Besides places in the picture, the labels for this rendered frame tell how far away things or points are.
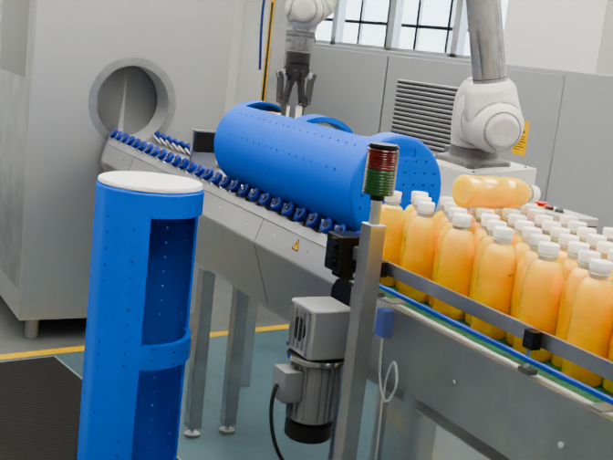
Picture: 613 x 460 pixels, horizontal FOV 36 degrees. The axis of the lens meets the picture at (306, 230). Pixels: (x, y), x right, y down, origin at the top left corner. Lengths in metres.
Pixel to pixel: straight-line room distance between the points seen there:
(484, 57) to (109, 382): 1.39
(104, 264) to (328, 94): 2.82
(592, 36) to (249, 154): 2.70
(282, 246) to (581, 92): 1.84
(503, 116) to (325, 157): 0.57
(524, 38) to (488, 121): 2.70
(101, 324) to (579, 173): 2.37
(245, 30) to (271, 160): 5.43
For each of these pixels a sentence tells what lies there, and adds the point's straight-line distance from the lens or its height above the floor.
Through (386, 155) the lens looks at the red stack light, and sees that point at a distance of 1.86.
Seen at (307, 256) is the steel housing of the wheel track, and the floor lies 0.87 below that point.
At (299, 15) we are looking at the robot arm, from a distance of 2.74.
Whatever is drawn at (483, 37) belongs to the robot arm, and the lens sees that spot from 2.85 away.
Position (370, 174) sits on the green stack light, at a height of 1.20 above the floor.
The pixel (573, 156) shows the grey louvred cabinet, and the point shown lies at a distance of 4.20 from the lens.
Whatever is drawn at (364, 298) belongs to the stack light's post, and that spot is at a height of 0.95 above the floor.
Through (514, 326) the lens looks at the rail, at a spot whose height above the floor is 0.97.
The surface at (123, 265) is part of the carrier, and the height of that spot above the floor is 0.83.
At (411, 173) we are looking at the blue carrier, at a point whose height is 1.14.
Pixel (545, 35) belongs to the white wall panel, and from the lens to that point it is 5.41.
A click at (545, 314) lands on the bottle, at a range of 1.84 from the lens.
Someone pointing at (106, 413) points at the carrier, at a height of 0.42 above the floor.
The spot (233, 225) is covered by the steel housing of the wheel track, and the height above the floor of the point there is 0.85.
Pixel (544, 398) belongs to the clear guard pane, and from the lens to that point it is 1.68.
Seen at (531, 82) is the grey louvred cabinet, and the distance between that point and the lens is 4.16.
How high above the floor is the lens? 1.43
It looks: 11 degrees down
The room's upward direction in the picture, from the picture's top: 6 degrees clockwise
